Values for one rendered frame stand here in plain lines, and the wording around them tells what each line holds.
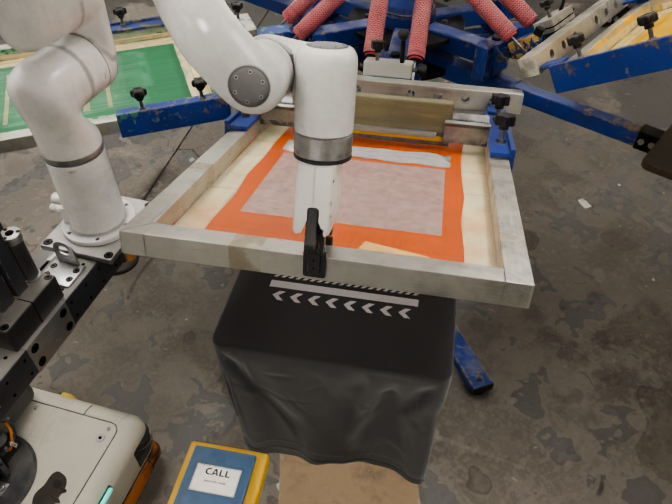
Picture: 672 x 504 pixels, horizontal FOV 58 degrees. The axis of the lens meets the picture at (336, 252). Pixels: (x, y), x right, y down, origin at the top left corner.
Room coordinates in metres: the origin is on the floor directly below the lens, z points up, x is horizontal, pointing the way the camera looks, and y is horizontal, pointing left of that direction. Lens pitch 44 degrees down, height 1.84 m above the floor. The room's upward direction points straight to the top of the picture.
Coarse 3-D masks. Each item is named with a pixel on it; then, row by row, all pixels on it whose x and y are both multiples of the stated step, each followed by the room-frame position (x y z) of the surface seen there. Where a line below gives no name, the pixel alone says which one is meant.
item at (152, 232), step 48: (240, 144) 1.05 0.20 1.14; (192, 192) 0.80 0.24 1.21; (144, 240) 0.63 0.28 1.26; (192, 240) 0.62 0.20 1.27; (240, 240) 0.63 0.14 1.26; (288, 240) 0.63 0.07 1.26; (384, 288) 0.56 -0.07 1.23; (432, 288) 0.55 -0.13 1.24; (480, 288) 0.54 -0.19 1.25; (528, 288) 0.53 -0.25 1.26
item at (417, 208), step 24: (384, 144) 1.14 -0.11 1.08; (408, 144) 1.15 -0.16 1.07; (456, 144) 1.16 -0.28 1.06; (360, 168) 0.99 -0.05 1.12; (384, 168) 1.00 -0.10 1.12; (408, 168) 1.00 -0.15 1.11; (432, 168) 1.01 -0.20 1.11; (456, 168) 1.01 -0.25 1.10; (360, 192) 0.87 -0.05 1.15; (384, 192) 0.88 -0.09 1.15; (408, 192) 0.88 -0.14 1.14; (432, 192) 0.89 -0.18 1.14; (456, 192) 0.89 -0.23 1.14; (360, 216) 0.78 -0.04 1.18; (384, 216) 0.78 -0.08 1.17; (408, 216) 0.78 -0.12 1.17; (432, 216) 0.79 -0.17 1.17; (456, 216) 0.79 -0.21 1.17; (336, 240) 0.69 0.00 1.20; (360, 240) 0.69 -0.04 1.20; (384, 240) 0.70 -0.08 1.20; (408, 240) 0.70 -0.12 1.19; (432, 240) 0.70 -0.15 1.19; (456, 240) 0.70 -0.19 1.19
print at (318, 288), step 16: (272, 288) 0.82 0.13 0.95; (288, 288) 0.82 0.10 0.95; (304, 288) 0.82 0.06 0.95; (320, 288) 0.82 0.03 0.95; (336, 288) 0.82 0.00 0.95; (352, 288) 0.82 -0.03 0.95; (368, 288) 0.82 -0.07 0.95; (304, 304) 0.78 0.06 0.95; (320, 304) 0.78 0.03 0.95; (336, 304) 0.78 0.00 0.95; (352, 304) 0.78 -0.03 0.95; (368, 304) 0.78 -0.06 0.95; (384, 304) 0.78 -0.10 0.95; (400, 304) 0.78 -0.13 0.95; (416, 304) 0.78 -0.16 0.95
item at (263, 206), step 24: (360, 144) 1.13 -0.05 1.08; (264, 168) 0.97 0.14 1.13; (288, 168) 0.98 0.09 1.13; (240, 192) 0.85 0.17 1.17; (264, 192) 0.86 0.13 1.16; (288, 192) 0.86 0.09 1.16; (216, 216) 0.76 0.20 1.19; (240, 216) 0.76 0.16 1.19; (264, 216) 0.76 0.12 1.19; (288, 216) 0.77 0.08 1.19
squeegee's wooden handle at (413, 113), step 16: (368, 96) 1.18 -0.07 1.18; (384, 96) 1.18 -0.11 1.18; (400, 96) 1.18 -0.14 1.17; (368, 112) 1.17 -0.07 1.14; (384, 112) 1.16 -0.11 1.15; (400, 112) 1.16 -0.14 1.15; (416, 112) 1.15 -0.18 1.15; (432, 112) 1.14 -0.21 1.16; (448, 112) 1.14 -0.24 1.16; (416, 128) 1.14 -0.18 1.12; (432, 128) 1.13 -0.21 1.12
